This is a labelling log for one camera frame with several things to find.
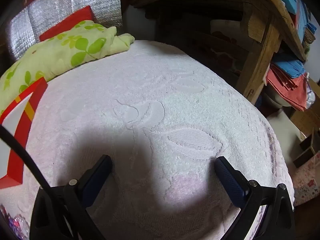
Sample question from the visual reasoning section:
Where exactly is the silver foil insulation sheet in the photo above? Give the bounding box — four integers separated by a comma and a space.
10, 0, 123, 60

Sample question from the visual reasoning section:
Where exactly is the red cushion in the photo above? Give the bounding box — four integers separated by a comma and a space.
39, 5, 95, 42

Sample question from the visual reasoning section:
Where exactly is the dark wooden box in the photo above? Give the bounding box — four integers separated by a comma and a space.
294, 135, 320, 168

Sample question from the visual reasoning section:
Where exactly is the wicker basket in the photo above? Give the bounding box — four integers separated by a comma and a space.
304, 27, 317, 44

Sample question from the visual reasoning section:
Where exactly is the black cable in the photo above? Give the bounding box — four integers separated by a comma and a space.
0, 124, 52, 190

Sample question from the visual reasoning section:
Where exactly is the white cloth with red flowers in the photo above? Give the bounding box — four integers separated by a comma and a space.
210, 20, 250, 75

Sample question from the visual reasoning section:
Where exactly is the stack of blue paper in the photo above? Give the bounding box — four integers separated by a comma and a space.
271, 59, 307, 78

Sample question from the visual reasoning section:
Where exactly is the pink floral cloth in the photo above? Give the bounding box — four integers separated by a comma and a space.
292, 152, 320, 205

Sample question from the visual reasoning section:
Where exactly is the red cardboard box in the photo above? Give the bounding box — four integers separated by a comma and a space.
0, 77, 48, 189

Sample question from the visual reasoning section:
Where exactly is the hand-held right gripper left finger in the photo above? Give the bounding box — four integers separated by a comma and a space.
29, 154, 113, 240

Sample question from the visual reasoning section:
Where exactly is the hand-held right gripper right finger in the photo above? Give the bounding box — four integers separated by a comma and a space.
214, 156, 296, 240

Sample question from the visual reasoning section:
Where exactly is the green floral pillow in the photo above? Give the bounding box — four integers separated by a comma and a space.
0, 20, 135, 115

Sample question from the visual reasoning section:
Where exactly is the wooden shelf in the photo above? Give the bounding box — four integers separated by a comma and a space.
130, 0, 308, 105

